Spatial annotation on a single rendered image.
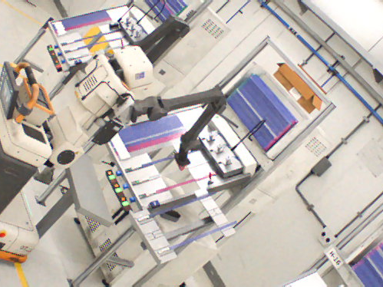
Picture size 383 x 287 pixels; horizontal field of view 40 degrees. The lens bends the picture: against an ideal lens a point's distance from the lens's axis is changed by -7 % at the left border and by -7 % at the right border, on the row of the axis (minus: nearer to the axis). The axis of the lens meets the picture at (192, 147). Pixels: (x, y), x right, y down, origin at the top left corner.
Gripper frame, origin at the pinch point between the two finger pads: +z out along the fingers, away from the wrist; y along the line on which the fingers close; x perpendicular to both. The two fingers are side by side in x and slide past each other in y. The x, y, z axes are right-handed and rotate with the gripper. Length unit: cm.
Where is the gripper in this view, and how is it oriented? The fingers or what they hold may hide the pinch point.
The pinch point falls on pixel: (181, 168)
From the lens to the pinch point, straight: 343.1
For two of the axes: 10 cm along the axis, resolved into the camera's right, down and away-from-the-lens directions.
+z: -1.1, 7.1, 6.9
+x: -8.9, 2.4, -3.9
